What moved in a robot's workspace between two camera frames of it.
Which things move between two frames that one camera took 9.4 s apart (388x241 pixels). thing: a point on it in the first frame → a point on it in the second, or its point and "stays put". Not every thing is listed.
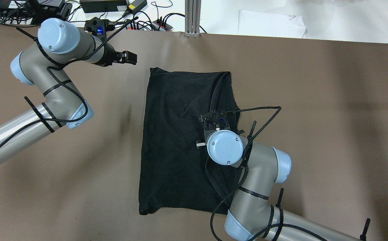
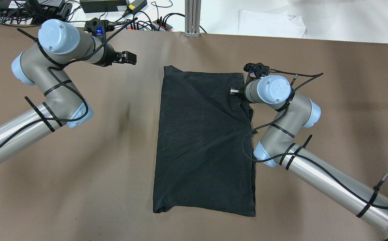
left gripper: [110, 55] stays put
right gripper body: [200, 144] → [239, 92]
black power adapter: [103, 6] stays put
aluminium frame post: [192, 16] stays put
